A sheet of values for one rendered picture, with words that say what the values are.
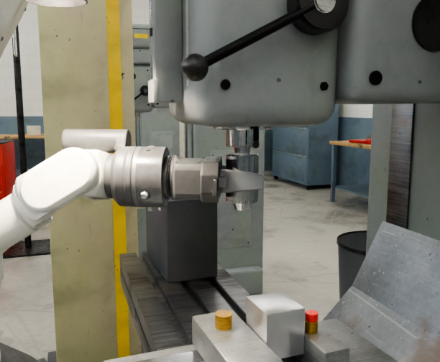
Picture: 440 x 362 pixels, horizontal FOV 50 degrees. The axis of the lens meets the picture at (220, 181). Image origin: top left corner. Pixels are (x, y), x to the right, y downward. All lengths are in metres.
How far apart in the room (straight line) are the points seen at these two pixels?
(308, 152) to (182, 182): 7.30
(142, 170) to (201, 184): 0.09
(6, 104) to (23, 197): 9.01
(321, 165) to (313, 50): 7.48
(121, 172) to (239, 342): 0.27
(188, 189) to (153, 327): 0.33
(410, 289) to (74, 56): 1.86
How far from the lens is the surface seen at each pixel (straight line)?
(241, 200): 0.67
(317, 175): 8.06
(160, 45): 0.63
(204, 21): 0.58
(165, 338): 0.86
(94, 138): 0.71
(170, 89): 0.63
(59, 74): 2.36
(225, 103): 0.57
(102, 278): 2.51
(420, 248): 0.93
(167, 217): 1.05
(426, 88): 0.69
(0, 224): 0.73
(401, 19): 0.67
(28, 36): 9.74
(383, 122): 1.02
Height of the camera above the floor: 1.33
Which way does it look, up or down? 9 degrees down
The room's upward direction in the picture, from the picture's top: straight up
